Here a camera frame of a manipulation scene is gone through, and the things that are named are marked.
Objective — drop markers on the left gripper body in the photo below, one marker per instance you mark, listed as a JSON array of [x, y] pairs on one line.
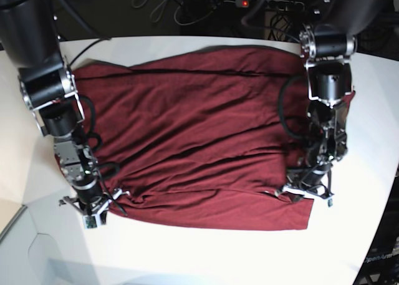
[[313, 182]]

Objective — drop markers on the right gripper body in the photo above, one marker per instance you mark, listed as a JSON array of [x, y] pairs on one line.
[[93, 201]]

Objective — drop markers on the dark red t-shirt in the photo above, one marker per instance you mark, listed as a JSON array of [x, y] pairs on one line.
[[196, 138]]

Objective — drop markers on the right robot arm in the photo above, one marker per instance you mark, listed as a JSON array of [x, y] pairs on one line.
[[30, 38]]

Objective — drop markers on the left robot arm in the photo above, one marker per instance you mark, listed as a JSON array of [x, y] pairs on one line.
[[327, 43]]

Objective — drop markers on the black power strip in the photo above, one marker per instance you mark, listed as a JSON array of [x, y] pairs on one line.
[[273, 5]]

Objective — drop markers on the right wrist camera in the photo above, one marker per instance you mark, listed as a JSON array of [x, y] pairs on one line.
[[91, 221]]

